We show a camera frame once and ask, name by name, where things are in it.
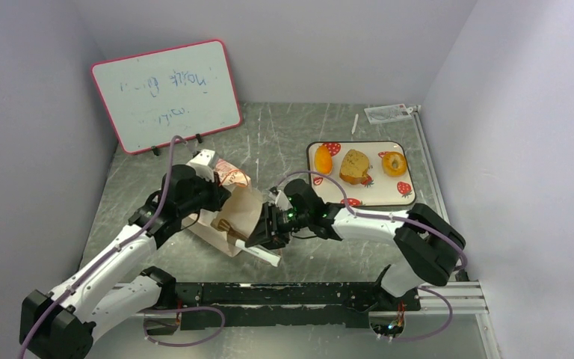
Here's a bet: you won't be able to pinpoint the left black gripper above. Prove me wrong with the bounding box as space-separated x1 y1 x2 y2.
178 169 231 217

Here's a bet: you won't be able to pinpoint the metal serving tongs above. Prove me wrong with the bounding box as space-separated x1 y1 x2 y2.
216 218 282 269

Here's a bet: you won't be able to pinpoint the paper bag with orange handles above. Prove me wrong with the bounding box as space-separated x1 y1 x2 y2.
182 159 263 257

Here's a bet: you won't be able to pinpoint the orange fake bread piece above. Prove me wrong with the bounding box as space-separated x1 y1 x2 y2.
314 144 333 175

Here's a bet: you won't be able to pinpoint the yellow fake bread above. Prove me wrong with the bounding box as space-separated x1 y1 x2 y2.
339 150 370 185

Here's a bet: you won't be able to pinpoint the strawberry print tray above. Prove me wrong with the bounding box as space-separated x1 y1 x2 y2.
306 141 416 206

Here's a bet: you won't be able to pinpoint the yellow fake doughnut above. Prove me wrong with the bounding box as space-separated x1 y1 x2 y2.
381 151 407 177

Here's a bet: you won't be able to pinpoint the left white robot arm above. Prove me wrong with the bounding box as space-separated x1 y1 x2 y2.
19 162 230 358

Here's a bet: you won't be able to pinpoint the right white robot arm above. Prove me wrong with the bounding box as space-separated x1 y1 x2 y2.
245 179 466 310

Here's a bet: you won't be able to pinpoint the red framed whiteboard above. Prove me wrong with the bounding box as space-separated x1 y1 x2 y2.
90 39 243 154

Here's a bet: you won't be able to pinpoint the small white stick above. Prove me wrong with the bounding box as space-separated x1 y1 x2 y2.
351 114 359 135

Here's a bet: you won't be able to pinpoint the white card on table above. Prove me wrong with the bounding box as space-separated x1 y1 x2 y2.
365 104 414 124

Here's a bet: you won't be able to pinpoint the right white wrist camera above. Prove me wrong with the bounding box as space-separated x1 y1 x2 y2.
269 187 292 210

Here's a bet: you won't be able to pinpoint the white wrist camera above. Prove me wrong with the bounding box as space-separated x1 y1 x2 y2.
269 187 292 210
186 149 219 182

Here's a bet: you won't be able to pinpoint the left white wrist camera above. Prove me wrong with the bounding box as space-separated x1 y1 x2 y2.
186 149 219 182

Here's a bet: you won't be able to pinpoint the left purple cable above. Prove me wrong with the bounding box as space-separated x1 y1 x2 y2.
16 135 227 359

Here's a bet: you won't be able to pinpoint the purple cable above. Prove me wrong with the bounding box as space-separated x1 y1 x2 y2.
270 171 469 344
16 135 227 359

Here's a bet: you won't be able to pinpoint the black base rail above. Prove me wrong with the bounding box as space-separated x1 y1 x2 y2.
151 282 421 331

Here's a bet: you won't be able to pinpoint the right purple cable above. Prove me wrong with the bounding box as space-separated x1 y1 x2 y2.
270 171 469 344

